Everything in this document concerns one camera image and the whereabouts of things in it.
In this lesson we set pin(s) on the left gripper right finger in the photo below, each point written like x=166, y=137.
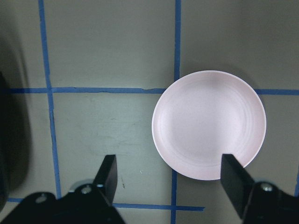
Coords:
x=236, y=182

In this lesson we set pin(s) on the dark grey rice cooker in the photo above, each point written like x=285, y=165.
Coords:
x=14, y=146

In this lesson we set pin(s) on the pink plate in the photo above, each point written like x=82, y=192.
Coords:
x=204, y=115

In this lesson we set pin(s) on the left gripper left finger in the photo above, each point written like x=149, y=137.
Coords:
x=106, y=178

